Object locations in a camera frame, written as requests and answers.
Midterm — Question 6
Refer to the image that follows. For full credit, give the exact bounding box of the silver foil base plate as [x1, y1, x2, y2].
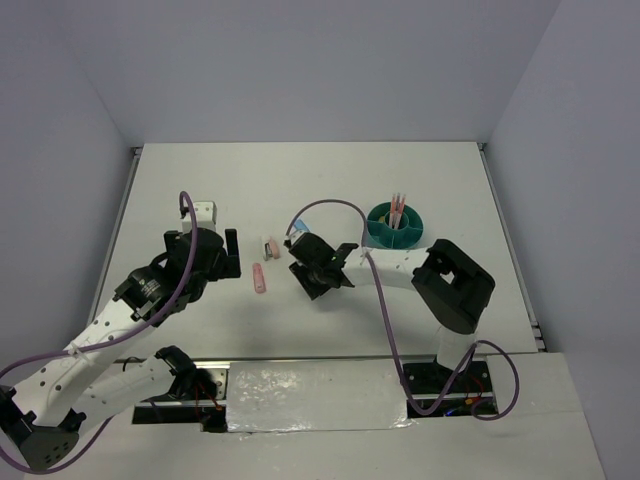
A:
[226, 359, 410, 433]

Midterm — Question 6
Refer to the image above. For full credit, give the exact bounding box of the blue translucent case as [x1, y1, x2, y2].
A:
[294, 219, 309, 232]

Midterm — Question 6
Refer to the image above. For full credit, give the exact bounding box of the pink highlighter pen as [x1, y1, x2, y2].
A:
[396, 194, 406, 229]

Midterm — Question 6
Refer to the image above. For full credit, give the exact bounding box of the teal round desk organizer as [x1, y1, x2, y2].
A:
[366, 202, 424, 250]

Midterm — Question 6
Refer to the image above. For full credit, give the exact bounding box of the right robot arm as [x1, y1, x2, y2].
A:
[284, 232, 496, 391]

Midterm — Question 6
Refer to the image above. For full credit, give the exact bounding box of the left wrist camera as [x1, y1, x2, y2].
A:
[181, 201, 217, 233]

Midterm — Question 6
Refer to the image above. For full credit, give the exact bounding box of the black mounting rail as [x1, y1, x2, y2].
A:
[132, 359, 497, 434]

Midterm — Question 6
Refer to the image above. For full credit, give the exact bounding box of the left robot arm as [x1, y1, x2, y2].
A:
[1, 228, 241, 475]

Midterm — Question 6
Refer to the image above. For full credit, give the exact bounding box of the pink translucent case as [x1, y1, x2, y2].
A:
[252, 262, 267, 294]

